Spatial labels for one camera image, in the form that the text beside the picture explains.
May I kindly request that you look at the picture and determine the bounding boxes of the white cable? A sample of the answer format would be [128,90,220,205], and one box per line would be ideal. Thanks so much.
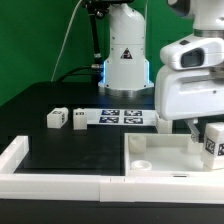
[50,0,84,83]

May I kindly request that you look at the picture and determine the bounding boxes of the white sheet with tags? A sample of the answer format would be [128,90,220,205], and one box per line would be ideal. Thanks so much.
[85,108,156,126]

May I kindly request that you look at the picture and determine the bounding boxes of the white U-shaped fence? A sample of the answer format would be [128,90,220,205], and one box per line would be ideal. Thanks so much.
[0,136,224,204]

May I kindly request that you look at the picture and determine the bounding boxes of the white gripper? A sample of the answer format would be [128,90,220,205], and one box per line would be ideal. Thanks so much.
[155,66,224,143]

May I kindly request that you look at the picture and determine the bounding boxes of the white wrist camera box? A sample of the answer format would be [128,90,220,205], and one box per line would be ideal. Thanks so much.
[160,35,224,71]

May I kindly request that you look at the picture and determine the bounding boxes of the black cable bundle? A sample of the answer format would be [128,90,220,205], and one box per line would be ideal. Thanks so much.
[55,64,104,84]

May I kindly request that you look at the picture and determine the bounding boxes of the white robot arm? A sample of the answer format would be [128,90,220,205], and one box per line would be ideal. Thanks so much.
[99,0,224,141]

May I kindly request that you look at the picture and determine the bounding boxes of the white square table top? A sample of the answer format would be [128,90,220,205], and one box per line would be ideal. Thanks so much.
[124,133,214,177]

